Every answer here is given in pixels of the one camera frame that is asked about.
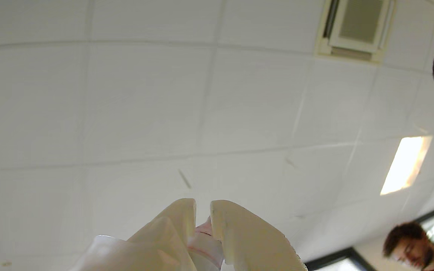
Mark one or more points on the bearded man maroon shirt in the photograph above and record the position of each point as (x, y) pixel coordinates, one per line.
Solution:
(413, 246)

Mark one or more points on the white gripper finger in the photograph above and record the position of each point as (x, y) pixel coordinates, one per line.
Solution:
(251, 241)
(171, 226)

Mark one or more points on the ceiling air vent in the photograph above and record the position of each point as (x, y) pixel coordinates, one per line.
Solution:
(356, 24)

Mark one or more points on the red whiteboard marker pen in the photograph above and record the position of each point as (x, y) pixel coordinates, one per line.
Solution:
(205, 244)

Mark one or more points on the ceiling light panel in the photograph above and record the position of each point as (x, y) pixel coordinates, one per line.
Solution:
(405, 165)

